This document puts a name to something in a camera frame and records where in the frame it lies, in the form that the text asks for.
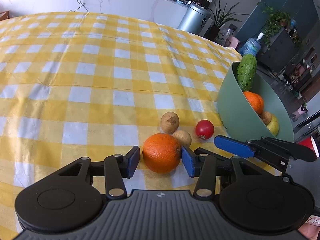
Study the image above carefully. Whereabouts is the orange tangerine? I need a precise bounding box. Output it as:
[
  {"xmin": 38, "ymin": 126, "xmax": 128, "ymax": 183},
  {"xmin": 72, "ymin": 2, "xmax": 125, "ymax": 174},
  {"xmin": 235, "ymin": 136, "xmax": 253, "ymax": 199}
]
[
  {"xmin": 142, "ymin": 133, "xmax": 181, "ymax": 174},
  {"xmin": 256, "ymin": 94, "xmax": 264, "ymax": 115},
  {"xmin": 243, "ymin": 91, "xmax": 260, "ymax": 113}
]

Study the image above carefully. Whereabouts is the potted green plant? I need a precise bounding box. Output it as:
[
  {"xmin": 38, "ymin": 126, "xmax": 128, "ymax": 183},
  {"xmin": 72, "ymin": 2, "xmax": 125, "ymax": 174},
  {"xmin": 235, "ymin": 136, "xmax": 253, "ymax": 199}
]
[{"xmin": 204, "ymin": 0, "xmax": 248, "ymax": 41}]

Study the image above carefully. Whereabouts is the green cucumber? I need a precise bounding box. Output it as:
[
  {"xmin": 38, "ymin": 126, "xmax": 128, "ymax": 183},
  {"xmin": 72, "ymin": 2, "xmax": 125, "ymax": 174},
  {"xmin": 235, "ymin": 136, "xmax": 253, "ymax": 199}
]
[{"xmin": 236, "ymin": 54, "xmax": 257, "ymax": 92}]

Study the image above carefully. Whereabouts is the dark grey drawer cabinet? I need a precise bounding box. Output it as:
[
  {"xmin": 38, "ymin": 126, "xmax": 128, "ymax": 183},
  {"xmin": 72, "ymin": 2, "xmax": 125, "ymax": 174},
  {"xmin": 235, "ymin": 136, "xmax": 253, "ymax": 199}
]
[{"xmin": 257, "ymin": 28, "xmax": 299, "ymax": 74}]

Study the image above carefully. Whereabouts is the yellow pear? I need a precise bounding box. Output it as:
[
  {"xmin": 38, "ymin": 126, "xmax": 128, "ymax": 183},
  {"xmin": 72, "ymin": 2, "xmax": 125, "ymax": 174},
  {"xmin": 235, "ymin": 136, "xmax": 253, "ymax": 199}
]
[{"xmin": 266, "ymin": 114, "xmax": 279, "ymax": 137}]

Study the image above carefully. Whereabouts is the trailing ivy plant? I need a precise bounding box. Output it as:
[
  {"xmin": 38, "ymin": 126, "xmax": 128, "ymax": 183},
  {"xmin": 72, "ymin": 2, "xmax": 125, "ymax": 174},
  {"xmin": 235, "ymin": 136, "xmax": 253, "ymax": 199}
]
[{"xmin": 263, "ymin": 5, "xmax": 291, "ymax": 48}]

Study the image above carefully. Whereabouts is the white marble tv cabinet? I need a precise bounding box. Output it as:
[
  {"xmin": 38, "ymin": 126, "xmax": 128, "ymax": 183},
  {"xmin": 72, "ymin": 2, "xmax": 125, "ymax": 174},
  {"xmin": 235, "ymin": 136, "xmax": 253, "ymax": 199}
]
[{"xmin": 1, "ymin": 0, "xmax": 187, "ymax": 28}]

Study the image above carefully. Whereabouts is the silver metal trash bin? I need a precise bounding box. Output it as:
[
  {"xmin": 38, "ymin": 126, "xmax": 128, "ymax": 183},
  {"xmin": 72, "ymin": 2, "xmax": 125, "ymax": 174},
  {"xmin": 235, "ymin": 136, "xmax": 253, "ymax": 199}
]
[{"xmin": 178, "ymin": 4, "xmax": 213, "ymax": 36}]

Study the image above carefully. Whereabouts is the green plastic colander bowl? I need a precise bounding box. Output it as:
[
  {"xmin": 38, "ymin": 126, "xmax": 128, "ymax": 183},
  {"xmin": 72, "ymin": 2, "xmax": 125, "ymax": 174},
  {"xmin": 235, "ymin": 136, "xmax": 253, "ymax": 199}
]
[{"xmin": 217, "ymin": 62, "xmax": 294, "ymax": 142}]

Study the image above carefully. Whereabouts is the pink piggy bank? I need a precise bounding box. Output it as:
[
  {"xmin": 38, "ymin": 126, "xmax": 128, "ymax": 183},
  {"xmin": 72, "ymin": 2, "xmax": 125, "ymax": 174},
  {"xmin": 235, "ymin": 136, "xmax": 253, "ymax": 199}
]
[{"xmin": 225, "ymin": 36, "xmax": 240, "ymax": 49}]

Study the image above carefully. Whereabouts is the orange cardboard box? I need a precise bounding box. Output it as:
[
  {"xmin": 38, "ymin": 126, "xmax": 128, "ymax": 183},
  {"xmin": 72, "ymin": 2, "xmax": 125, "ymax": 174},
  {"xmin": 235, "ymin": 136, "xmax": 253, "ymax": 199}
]
[{"xmin": 0, "ymin": 11, "xmax": 10, "ymax": 21}]

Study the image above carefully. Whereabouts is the blue water jug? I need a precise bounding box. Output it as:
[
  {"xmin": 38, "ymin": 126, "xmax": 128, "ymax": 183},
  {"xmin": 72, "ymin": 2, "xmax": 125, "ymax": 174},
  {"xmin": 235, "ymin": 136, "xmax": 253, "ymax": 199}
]
[{"xmin": 239, "ymin": 33, "xmax": 264, "ymax": 56}]

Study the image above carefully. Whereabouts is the red cherry tomato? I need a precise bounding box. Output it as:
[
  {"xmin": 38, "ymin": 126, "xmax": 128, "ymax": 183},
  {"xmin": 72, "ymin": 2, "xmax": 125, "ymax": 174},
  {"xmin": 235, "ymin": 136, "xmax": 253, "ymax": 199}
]
[{"xmin": 195, "ymin": 120, "xmax": 214, "ymax": 140}]

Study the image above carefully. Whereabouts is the yellow white checkered tablecloth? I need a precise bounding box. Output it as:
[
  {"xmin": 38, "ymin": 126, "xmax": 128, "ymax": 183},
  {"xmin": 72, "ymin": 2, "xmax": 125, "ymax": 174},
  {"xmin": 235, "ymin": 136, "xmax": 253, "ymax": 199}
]
[{"xmin": 1, "ymin": 12, "xmax": 241, "ymax": 239}]

